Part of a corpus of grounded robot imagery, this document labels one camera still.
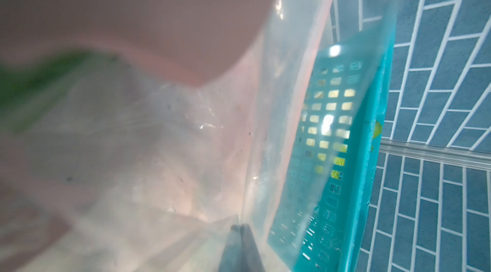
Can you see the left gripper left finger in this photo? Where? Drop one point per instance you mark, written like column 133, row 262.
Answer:
column 231, row 258

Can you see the zip-top bag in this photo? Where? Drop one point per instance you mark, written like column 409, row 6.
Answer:
column 131, row 172

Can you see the chinese cabbage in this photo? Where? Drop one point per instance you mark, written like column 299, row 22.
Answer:
column 46, row 43

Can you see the teal plastic basket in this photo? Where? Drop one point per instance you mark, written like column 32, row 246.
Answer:
column 320, row 221

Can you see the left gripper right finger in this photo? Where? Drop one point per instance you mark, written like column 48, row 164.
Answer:
column 251, row 260

